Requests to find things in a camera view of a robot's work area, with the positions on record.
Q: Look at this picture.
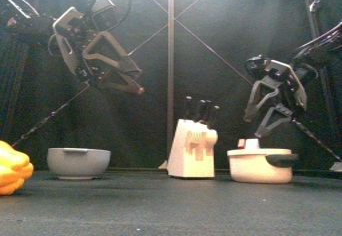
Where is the grey vertical frame post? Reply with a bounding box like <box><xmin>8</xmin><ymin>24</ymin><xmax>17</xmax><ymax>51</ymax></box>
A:
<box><xmin>166</xmin><ymin>0</ymin><xmax>176</xmax><ymax>163</ymax></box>

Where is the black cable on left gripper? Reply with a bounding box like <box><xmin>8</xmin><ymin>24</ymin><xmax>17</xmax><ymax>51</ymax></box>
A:
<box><xmin>85</xmin><ymin>0</ymin><xmax>135</xmax><ymax>31</ymax></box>

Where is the white toy pot black handle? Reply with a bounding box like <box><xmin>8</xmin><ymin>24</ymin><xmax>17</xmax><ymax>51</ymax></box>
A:
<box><xmin>226</xmin><ymin>147</ymin><xmax>299</xmax><ymax>185</ymax></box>

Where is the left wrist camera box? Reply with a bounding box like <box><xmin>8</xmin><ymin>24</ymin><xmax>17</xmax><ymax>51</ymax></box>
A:
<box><xmin>89</xmin><ymin>0</ymin><xmax>120</xmax><ymax>32</ymax></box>

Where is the grey toy bowl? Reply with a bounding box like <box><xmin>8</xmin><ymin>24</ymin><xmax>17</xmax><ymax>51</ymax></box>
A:
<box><xmin>45</xmin><ymin>147</ymin><xmax>112</xmax><ymax>181</ymax></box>

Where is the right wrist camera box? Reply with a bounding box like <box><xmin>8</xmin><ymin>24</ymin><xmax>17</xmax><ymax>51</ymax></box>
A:
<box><xmin>243</xmin><ymin>55</ymin><xmax>271</xmax><ymax>80</ymax></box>

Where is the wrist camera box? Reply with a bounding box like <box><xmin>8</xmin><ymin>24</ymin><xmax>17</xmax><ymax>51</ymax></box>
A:
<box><xmin>89</xmin><ymin>0</ymin><xmax>120</xmax><ymax>32</ymax></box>
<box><xmin>243</xmin><ymin>55</ymin><xmax>271</xmax><ymax>80</ymax></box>

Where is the yellow toy bell pepper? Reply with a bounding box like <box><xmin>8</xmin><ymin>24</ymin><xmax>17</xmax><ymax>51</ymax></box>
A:
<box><xmin>0</xmin><ymin>140</ymin><xmax>35</xmax><ymax>196</ymax></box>

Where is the black handled toy knife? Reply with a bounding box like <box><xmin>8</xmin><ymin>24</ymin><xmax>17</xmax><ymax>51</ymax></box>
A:
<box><xmin>207</xmin><ymin>104</ymin><xmax>222</xmax><ymax>130</ymax></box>
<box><xmin>194</xmin><ymin>99</ymin><xmax>207</xmax><ymax>123</ymax></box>
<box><xmin>183</xmin><ymin>95</ymin><xmax>194</xmax><ymax>121</ymax></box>
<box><xmin>202</xmin><ymin>99</ymin><xmax>214</xmax><ymax>124</ymax></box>

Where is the thin diagonal brace rod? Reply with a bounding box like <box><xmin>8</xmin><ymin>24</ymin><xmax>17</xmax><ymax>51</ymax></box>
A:
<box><xmin>128</xmin><ymin>0</ymin><xmax>342</xmax><ymax>163</ymax></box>
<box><xmin>12</xmin><ymin>0</ymin><xmax>224</xmax><ymax>147</ymax></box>

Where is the salmon sushi toy piece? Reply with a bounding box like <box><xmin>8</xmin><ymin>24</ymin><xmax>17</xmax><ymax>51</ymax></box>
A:
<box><xmin>236</xmin><ymin>138</ymin><xmax>260</xmax><ymax>150</ymax></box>

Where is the white toy knife block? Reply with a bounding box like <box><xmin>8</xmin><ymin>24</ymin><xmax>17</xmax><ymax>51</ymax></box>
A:
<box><xmin>166</xmin><ymin>118</ymin><xmax>220</xmax><ymax>179</ymax></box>

